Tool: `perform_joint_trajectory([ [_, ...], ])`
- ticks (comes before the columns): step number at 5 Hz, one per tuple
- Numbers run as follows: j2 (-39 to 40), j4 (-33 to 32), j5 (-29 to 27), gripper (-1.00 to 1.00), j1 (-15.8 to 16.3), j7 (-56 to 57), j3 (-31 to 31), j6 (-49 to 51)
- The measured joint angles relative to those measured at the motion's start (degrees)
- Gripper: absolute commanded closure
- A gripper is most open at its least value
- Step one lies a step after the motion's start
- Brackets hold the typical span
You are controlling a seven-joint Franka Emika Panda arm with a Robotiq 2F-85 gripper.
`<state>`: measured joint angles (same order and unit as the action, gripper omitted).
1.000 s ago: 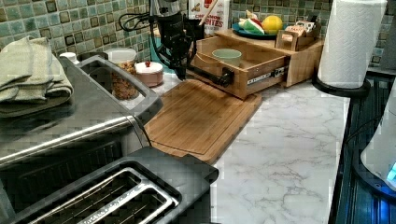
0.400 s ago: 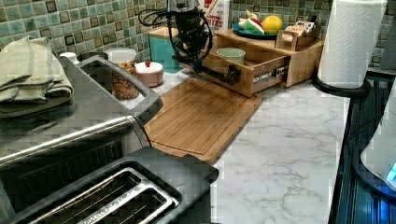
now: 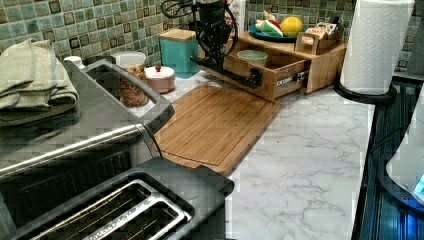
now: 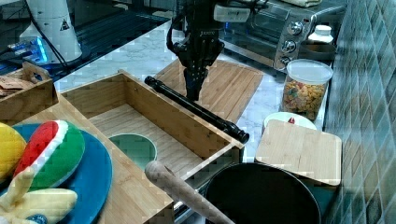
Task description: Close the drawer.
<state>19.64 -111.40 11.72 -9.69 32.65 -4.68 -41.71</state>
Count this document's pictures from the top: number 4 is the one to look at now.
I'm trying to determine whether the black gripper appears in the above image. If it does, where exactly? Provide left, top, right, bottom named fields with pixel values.
left=173, top=0, right=224, bottom=101

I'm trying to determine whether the wooden drawer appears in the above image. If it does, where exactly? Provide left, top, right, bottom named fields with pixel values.
left=62, top=72, right=244, bottom=180

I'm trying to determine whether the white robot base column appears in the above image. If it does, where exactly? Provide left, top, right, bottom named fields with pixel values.
left=20, top=0, right=82, bottom=65

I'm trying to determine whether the large bamboo cutting board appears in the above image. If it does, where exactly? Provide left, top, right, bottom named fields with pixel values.
left=151, top=60, right=263, bottom=124

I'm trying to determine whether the light green bowl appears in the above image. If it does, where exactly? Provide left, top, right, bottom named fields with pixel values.
left=109, top=133, right=158, bottom=170

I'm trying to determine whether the silver toaster oven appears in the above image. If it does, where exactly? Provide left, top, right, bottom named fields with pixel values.
left=219, top=0, right=347, bottom=71

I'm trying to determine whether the clear cereal jar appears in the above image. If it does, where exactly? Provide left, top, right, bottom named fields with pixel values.
left=280, top=59, right=333, bottom=121

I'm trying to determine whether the small bamboo cutting board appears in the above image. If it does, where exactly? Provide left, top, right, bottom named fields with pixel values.
left=255, top=119, right=342, bottom=187

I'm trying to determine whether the white plate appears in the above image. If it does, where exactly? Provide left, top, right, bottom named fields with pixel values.
left=263, top=112, right=317, bottom=130

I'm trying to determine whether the dark round bowl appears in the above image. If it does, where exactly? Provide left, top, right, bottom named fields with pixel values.
left=298, top=43, right=336, bottom=61

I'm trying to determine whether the black frying pan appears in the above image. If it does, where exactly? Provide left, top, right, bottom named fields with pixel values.
left=205, top=163, right=321, bottom=224

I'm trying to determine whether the folded cloth on oven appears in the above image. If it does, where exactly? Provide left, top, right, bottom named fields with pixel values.
left=280, top=0, right=322, bottom=7

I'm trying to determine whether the white lidded bottle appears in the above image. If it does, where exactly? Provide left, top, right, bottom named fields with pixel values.
left=307, top=25, right=333, bottom=44

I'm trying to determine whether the plush watermelon slice toy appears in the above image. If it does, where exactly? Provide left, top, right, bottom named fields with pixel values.
left=14, top=119, right=85, bottom=191

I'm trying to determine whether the yellow plush fruit toy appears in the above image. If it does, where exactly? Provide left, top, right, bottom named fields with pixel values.
left=0, top=123, right=26, bottom=183

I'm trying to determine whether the plush banana toy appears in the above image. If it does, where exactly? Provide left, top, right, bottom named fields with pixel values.
left=1, top=167, right=78, bottom=224

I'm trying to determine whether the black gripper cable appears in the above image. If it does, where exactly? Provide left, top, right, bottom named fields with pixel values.
left=165, top=13, right=190, bottom=56

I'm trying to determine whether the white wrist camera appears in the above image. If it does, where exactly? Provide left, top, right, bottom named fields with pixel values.
left=213, top=4, right=250, bottom=22

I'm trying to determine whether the wooden pan handle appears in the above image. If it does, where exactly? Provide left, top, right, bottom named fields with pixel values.
left=145, top=161, right=235, bottom=224

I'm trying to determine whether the wooden tray with handle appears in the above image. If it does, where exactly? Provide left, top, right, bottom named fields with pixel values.
left=0, top=62, right=58, bottom=125

